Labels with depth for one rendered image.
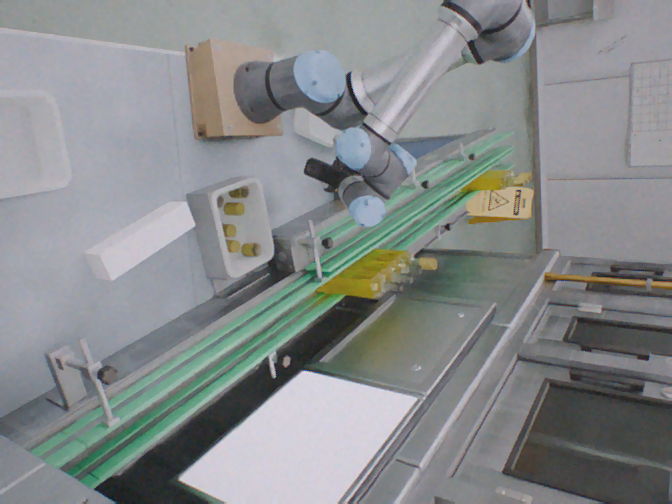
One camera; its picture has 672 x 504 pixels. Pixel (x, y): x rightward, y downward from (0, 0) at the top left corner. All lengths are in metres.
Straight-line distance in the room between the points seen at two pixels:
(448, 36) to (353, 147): 0.28
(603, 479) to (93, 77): 1.22
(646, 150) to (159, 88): 6.34
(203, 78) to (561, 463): 1.11
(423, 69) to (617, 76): 6.03
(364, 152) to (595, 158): 6.25
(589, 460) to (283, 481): 0.56
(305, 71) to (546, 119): 6.15
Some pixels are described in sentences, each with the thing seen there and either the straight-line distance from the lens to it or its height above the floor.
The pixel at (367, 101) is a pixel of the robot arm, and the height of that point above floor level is 1.10.
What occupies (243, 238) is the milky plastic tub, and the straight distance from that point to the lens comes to 1.42.
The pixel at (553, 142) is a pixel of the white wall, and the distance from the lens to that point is 7.24.
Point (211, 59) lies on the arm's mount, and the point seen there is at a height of 0.84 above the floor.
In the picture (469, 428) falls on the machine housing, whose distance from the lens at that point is 1.12.
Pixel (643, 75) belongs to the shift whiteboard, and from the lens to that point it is 7.00.
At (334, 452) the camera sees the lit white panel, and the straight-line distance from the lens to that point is 1.06.
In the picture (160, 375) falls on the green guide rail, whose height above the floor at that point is 0.91.
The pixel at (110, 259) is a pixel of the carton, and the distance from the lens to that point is 1.13.
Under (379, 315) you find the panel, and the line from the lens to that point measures 1.53.
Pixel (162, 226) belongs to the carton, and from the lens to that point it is 1.20.
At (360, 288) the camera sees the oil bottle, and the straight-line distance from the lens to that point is 1.41.
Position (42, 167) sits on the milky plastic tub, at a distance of 1.13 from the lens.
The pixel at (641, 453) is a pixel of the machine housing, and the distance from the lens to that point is 1.14.
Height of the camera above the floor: 1.77
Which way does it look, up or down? 35 degrees down
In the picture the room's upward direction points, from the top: 94 degrees clockwise
